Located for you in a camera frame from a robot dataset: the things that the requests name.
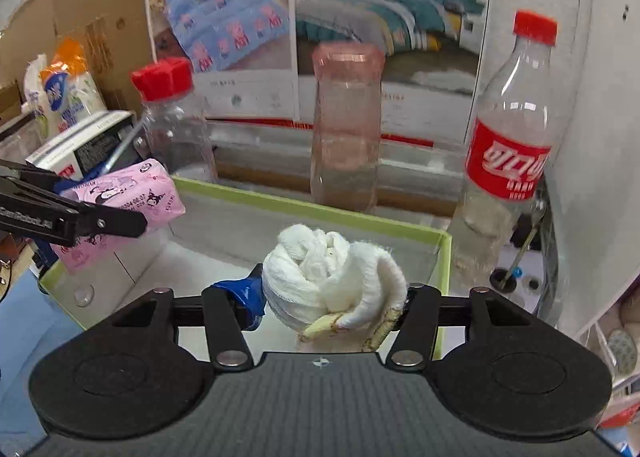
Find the white towel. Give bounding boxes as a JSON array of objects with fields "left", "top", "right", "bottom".
[{"left": 262, "top": 224, "right": 409, "bottom": 353}]

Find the pink tissue pack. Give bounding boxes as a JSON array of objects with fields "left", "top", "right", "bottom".
[{"left": 52, "top": 159, "right": 186, "bottom": 273}]

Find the green cardboard box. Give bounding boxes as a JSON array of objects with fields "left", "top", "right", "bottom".
[{"left": 40, "top": 178, "right": 451, "bottom": 359}]

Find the white red small carton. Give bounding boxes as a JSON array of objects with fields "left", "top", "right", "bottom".
[{"left": 26, "top": 110, "right": 136, "bottom": 182}]

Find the red cap clear jar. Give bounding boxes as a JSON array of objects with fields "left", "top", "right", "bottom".
[{"left": 130, "top": 57, "right": 217, "bottom": 183}]

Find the brown cardboard sheet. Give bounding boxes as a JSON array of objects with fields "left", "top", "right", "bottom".
[{"left": 1, "top": 0, "right": 152, "bottom": 112}]

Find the cola plastic bottle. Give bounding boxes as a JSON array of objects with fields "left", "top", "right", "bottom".
[{"left": 448, "top": 9, "right": 558, "bottom": 293}]

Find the pink glass bottle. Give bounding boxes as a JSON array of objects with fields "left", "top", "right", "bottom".
[{"left": 310, "top": 41, "right": 385, "bottom": 212}]

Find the bedding calendar poster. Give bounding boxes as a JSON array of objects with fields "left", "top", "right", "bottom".
[{"left": 146, "top": 0, "right": 488, "bottom": 144}]

